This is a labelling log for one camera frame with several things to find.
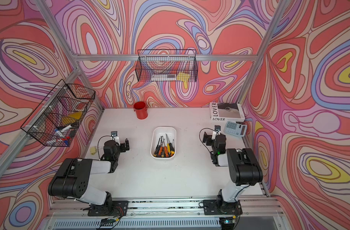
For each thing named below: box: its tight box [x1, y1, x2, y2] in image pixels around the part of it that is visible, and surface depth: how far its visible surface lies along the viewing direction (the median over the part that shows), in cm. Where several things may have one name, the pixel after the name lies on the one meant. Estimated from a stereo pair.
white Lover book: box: [209, 102, 246, 122], surface depth 114 cm
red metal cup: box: [133, 101, 149, 120], surface depth 112 cm
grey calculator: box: [223, 120, 248, 137], surface depth 106 cm
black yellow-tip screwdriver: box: [166, 133, 175, 154], surface depth 95 cm
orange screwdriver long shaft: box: [162, 135, 169, 158], surface depth 95 cm
